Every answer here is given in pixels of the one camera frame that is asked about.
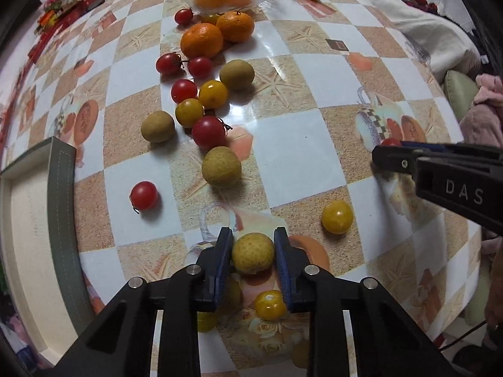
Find small red cherry tomato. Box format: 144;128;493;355
381;137;401;146

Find brown longan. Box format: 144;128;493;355
141;111;175;143
219;60;255;91
232;232;275;275
201;146;242;188

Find yellow cherry tomato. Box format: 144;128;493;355
198;80;229;109
175;98;205;128
253;289;288;321
321;200;354;235

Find lone red cherry tomato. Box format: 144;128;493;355
130;181;158;213

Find pink fluffy cloth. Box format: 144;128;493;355
460;74;503;148

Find near left yellow tomato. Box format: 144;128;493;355
197;311;218;334

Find large red cherry tomato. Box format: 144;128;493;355
192;116;227;151

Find white quilted cushion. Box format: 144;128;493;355
368;0;483;82

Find green cream cardboard tray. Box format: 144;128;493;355
1;137;95;366

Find middle red cherry tomato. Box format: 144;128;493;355
170;79;198;104

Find red tomato beside mandarin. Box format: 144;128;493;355
188;56;213;79

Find left red cherry tomato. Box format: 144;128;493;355
155;52;182;76

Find rear orange mandarin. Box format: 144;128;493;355
216;11;255;43

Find orange mandarin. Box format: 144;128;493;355
180;23;224;59
216;11;255;43

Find front orange mandarin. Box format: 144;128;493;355
180;23;224;59

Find top red cherry tomato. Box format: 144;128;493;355
174;8;194;26

